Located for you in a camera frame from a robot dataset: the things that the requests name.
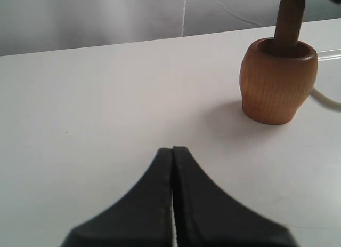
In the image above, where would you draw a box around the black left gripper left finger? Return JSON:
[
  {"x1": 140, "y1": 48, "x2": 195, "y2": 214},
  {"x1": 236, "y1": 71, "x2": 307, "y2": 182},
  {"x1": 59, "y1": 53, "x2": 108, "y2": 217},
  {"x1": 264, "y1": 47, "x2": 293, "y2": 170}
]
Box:
[{"x1": 62, "y1": 148, "x2": 173, "y2": 246}]

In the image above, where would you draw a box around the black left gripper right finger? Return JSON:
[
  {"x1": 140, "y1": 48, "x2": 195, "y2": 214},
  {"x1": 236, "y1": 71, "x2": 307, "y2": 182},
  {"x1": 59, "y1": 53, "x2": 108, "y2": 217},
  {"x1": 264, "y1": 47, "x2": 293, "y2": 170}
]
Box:
[{"x1": 173, "y1": 147, "x2": 298, "y2": 246}]

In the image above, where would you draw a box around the brown wooden stick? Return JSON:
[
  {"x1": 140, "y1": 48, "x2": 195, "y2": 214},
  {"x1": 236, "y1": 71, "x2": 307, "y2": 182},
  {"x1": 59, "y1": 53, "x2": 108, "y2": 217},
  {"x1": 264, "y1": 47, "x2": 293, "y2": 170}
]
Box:
[{"x1": 274, "y1": 0, "x2": 305, "y2": 49}]

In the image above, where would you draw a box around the brown wooden cup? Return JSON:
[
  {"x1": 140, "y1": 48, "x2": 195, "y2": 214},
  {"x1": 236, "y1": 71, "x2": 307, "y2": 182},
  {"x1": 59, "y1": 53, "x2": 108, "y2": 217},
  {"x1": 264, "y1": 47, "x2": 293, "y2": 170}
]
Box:
[{"x1": 239, "y1": 38, "x2": 318, "y2": 125}]

